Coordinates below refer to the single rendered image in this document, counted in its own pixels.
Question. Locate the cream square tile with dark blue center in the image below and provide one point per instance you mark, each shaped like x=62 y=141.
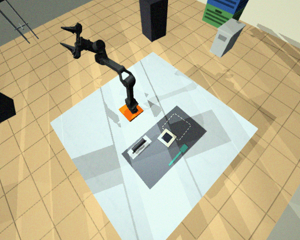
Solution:
x=167 y=137

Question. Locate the teal small trowel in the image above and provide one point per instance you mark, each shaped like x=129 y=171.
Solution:
x=183 y=149

